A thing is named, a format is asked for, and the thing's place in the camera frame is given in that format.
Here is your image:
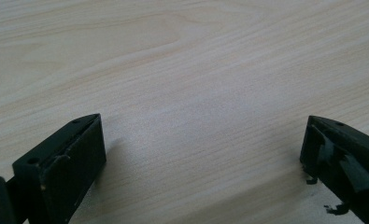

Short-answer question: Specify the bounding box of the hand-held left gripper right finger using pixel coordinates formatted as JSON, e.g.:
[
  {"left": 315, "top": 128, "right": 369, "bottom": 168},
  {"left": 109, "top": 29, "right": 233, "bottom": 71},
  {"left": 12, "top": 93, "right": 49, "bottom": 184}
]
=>
[{"left": 299, "top": 115, "right": 369, "bottom": 224}]

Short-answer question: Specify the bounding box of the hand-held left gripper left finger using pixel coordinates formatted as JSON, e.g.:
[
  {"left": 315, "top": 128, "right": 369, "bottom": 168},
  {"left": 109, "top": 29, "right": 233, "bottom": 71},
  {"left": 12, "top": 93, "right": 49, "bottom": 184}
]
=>
[{"left": 12, "top": 113, "right": 107, "bottom": 224}]

